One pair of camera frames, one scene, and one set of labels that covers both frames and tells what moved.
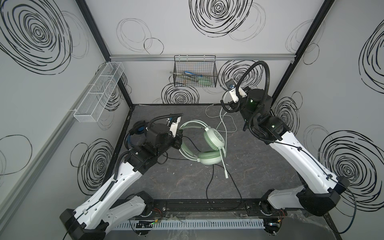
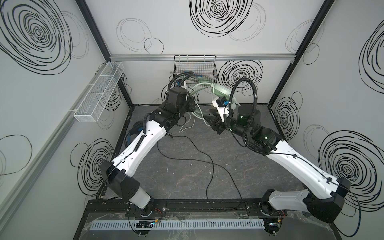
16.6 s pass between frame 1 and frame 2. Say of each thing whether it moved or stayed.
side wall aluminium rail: stayed
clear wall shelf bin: stayed
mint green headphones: moved
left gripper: moved
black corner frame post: stayed
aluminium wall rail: stayed
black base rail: stayed
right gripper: moved
